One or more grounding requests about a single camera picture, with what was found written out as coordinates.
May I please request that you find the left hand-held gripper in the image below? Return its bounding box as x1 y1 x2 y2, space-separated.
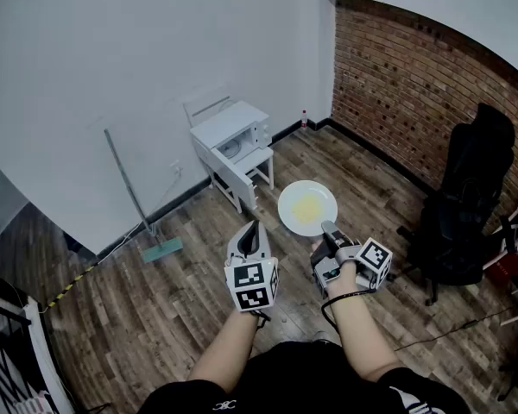
223 220 281 314

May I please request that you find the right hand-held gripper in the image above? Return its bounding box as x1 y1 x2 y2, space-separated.
310 220 394 300

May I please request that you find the white plate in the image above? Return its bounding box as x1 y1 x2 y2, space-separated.
277 179 339 237

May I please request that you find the white microwave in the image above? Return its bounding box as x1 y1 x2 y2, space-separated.
189 100 272 210

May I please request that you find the person's right hand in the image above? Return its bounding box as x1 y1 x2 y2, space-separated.
325 260 372 308

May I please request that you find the green flat mop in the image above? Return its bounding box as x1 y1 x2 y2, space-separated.
104 128 184 265

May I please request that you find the black office chair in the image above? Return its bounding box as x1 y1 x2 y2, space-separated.
395 103 517 306

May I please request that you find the person's black clothing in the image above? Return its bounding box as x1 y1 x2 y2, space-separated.
136 340 474 414

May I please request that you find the red box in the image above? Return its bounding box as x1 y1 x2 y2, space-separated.
484 252 518 289

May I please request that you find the yellow black striped floor strip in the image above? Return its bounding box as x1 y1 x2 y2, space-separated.
41 263 99 315

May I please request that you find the black metal railing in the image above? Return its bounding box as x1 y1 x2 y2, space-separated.
0 269 48 414

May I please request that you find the black wrist strap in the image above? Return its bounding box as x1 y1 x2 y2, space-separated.
249 310 272 330
320 287 379 334

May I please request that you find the black floor cable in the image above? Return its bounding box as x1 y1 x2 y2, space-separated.
395 306 517 353

